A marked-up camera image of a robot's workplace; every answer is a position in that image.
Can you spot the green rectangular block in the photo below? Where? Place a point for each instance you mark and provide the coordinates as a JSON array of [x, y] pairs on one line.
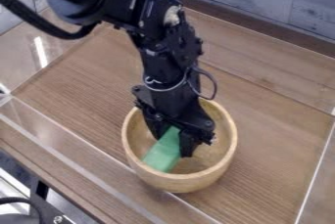
[[164, 153]]

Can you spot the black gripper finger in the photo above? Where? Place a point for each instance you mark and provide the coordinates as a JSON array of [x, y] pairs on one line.
[[156, 123], [189, 142]]

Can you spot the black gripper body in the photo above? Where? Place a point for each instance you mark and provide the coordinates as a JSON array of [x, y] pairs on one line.
[[179, 105]]

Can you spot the clear acrylic enclosure wall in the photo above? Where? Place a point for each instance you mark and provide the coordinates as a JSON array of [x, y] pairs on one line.
[[270, 74]]

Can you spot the black table leg bracket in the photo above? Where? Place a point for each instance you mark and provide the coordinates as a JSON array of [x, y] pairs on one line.
[[50, 213]]

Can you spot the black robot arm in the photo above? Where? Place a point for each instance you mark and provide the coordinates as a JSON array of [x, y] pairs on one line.
[[157, 26]]

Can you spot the round wooden bowl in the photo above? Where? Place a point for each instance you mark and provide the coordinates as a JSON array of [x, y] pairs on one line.
[[193, 173]]

